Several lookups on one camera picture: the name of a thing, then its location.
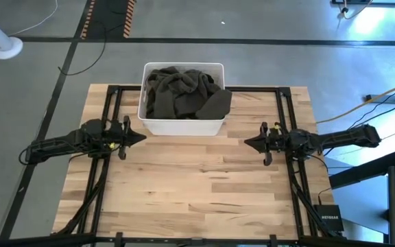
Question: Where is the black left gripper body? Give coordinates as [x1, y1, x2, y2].
[107, 115, 132, 161]

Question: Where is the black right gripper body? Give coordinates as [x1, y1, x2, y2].
[260, 121, 289, 167]

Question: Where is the dark olive garment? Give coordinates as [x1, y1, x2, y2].
[145, 66, 233, 121]

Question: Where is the white plastic bin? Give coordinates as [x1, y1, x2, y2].
[137, 62, 226, 137]

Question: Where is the grey metal floor foot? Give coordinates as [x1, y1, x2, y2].
[365, 93, 395, 104]

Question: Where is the black hazard striped floor mat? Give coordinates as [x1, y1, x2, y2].
[80, 0, 136, 39]

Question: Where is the white pole with round base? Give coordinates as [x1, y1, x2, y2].
[0, 7, 24, 60]

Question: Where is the black aluminium table frame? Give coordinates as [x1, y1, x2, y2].
[0, 84, 395, 247]

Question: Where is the thin black cable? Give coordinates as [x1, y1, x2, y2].
[317, 187, 333, 207]

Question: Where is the black floor cable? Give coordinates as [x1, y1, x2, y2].
[58, 0, 130, 76]

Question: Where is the black Netgear network switch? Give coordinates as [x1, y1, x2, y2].
[313, 204, 345, 233]

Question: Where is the thick yellow cable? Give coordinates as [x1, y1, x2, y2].
[315, 80, 395, 125]

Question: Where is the white floor cable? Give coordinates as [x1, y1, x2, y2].
[8, 0, 58, 37]

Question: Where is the pale cable with plug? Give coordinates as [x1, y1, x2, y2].
[337, 0, 374, 20]

